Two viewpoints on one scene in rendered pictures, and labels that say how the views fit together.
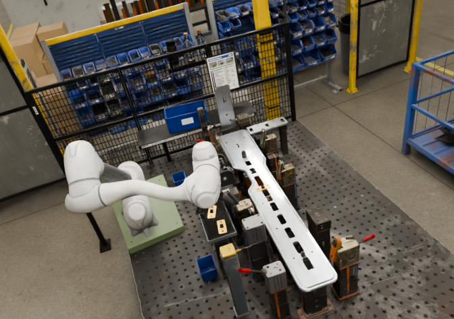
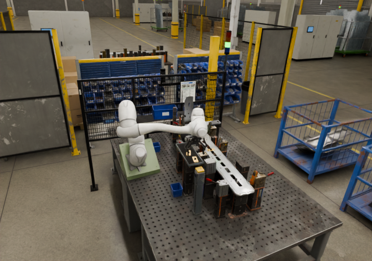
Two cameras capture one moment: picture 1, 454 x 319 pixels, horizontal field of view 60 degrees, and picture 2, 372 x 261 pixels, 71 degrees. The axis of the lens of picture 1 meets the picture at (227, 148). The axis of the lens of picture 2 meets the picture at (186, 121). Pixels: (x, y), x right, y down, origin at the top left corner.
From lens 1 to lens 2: 0.77 m
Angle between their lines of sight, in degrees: 13
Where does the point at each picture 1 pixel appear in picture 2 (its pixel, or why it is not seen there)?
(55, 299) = (60, 215)
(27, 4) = not seen: hidden behind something
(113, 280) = (99, 207)
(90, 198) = (133, 129)
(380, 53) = (262, 104)
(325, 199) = not seen: hidden behind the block
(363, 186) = (259, 161)
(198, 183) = (198, 123)
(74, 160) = (126, 108)
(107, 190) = (143, 126)
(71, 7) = (77, 50)
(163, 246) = (147, 178)
